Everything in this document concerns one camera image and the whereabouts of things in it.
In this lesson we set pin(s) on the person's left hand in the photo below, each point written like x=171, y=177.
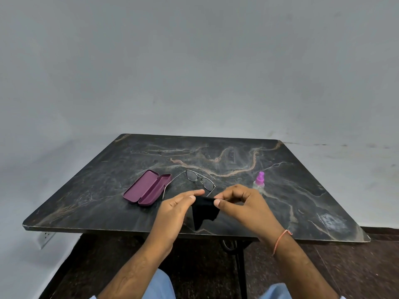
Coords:
x=170, y=217

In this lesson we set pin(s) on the person's right hand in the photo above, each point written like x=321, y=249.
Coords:
x=249, y=211

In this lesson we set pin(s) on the person's left thumb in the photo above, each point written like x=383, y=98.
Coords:
x=188, y=203

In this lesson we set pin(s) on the person's right thumb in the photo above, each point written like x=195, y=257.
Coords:
x=226, y=207

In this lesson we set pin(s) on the black cleaning cloth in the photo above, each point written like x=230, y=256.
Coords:
x=204, y=211

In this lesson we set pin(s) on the person's left forearm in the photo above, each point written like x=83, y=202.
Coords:
x=137, y=270

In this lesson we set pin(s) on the person's right forearm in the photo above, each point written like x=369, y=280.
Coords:
x=299, y=270

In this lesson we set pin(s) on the clear spray bottle pink cap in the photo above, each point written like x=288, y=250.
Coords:
x=259, y=180

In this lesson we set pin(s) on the open purple glasses case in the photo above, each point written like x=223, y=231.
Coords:
x=145, y=188

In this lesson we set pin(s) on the orange thread wristband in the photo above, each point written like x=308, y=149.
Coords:
x=280, y=239

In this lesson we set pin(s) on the light blue trousers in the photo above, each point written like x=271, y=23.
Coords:
x=160, y=286

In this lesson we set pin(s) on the metal frame eyeglasses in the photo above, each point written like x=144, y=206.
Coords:
x=208, y=184

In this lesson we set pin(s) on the black metal table frame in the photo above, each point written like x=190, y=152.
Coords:
x=240, y=270

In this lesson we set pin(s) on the white wall socket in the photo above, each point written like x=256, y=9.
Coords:
x=46, y=238

